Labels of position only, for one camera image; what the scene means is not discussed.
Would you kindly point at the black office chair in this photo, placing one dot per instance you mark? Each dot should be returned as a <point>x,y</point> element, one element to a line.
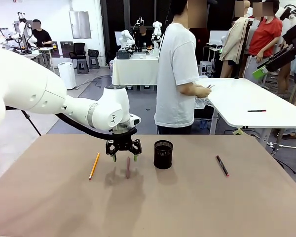
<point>78,53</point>

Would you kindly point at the table with white cloth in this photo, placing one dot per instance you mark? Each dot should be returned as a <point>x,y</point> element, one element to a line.
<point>135,71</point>

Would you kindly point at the metal light stand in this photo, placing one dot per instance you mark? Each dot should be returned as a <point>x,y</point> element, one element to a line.
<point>277,148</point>

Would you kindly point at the mannequin with beige jacket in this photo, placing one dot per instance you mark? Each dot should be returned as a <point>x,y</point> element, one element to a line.
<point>234,44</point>

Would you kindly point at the black mesh pen holder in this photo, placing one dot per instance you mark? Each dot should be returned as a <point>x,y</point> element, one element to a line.
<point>163,158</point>

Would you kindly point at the black marker with red ends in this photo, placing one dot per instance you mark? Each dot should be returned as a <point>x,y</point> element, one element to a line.
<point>222,166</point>

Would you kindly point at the grey metal wall panel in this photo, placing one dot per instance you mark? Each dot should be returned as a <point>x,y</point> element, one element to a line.
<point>80,24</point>

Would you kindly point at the person's right forearm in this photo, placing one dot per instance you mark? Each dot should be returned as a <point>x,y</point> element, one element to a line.
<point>187,88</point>

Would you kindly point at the red and black pen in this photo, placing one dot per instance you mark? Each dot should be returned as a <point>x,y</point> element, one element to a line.
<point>256,111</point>

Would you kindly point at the seated person in black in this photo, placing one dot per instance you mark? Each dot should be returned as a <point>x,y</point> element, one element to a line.
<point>143,37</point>

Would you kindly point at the grey metal workbench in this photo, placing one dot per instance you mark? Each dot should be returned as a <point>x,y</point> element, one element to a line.
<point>43,53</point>

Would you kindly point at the person in white T-shirt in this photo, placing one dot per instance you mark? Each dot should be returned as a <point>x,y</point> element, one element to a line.
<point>175,74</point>

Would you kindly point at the person in red shirt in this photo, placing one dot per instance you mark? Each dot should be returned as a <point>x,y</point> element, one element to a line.
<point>265,37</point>

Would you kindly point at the mauve pink pen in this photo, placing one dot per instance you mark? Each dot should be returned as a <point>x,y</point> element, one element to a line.
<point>128,168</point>

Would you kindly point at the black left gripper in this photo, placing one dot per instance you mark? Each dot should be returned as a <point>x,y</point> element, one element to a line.
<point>123,142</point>

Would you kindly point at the black tripod leg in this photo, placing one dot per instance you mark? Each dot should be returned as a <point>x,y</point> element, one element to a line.
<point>30,122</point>

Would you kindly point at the white air purifier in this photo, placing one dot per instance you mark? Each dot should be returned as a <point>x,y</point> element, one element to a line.
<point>67,75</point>

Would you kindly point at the thin grey pen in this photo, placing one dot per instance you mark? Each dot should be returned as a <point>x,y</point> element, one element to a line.
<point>210,86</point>

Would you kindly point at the dark poster board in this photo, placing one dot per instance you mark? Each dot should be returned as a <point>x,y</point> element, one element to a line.
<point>66,49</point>

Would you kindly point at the black equipment box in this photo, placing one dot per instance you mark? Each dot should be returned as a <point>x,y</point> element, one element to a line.
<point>123,55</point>

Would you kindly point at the person's right hand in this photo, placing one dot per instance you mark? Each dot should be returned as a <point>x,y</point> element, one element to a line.
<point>203,91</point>

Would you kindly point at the white rounded table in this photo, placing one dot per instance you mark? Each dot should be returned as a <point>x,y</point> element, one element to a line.
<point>249,98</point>

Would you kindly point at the yellow pencil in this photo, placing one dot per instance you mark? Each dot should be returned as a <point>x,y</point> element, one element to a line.
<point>94,166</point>

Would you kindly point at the person in black shirt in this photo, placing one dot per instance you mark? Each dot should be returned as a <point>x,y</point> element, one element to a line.
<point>40,35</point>

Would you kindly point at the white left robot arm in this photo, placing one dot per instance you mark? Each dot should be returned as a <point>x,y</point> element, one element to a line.
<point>27,86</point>

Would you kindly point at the white plastic bag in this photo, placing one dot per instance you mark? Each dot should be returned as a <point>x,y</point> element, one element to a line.
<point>203,102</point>

